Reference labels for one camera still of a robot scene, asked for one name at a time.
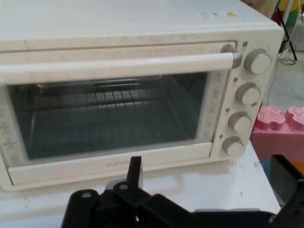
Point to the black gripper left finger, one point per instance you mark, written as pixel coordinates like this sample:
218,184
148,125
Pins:
133,171

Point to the black tripod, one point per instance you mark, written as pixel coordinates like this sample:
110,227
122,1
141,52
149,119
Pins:
286,33

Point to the large reddish foam puzzle block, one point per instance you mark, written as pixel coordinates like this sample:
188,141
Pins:
273,142

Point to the large white oven knob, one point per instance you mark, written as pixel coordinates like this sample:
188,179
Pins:
259,61

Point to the white toaster oven body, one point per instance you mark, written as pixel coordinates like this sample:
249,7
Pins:
118,19

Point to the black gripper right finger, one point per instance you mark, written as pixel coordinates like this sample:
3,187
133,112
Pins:
289,185

